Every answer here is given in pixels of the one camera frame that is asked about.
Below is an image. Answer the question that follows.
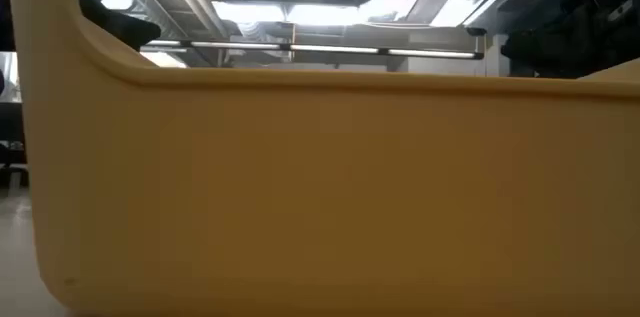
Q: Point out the overhead LED light strip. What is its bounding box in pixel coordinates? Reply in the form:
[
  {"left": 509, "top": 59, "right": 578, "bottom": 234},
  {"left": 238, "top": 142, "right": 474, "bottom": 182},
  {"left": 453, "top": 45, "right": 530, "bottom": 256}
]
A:
[{"left": 142, "top": 39, "right": 486, "bottom": 61}]

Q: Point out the black computer monitor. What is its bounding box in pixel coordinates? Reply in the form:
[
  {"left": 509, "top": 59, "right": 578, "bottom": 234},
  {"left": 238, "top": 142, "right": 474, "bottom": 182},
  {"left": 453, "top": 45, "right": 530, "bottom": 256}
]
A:
[{"left": 0, "top": 101, "right": 25, "bottom": 164}]

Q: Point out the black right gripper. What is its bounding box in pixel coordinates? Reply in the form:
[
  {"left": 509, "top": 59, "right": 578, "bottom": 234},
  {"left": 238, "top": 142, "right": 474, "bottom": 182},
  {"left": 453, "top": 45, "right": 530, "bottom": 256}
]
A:
[{"left": 502, "top": 0, "right": 640, "bottom": 78}]

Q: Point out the yellow plastic caddy bin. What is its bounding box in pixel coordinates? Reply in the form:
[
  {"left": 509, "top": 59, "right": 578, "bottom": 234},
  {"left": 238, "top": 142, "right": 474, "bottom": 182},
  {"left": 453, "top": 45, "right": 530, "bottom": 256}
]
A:
[{"left": 4, "top": 0, "right": 640, "bottom": 317}]

